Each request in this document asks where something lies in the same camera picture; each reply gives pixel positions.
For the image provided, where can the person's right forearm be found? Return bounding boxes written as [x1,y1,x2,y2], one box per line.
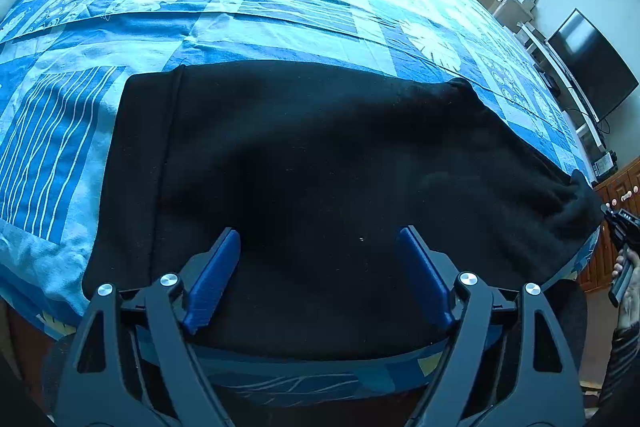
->
[597,324,640,427]

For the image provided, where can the wooden cabinet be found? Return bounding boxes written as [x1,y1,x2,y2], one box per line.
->
[575,157,640,294]

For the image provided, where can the blue patterned bed sheet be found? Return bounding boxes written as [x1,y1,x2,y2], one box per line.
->
[0,0,601,408]

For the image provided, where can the person's right leg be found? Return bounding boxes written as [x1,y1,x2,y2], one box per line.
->
[542,279,590,388]

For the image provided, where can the black pants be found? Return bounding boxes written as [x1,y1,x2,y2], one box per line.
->
[82,59,604,360]

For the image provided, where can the person's leg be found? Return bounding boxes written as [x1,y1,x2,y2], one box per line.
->
[542,279,590,388]
[41,337,78,423]

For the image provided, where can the black flat television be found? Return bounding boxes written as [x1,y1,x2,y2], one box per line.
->
[547,8,640,122]

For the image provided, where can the white television stand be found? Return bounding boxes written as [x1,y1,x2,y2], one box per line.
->
[517,22,602,158]

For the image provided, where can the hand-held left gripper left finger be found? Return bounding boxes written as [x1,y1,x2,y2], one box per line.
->
[52,227,242,427]

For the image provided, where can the person's right hand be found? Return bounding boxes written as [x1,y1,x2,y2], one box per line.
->
[612,249,640,333]

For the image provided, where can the person's left leg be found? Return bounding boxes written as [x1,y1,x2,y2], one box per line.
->
[41,337,78,423]

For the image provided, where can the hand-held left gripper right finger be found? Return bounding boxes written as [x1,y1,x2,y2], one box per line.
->
[396,225,587,427]

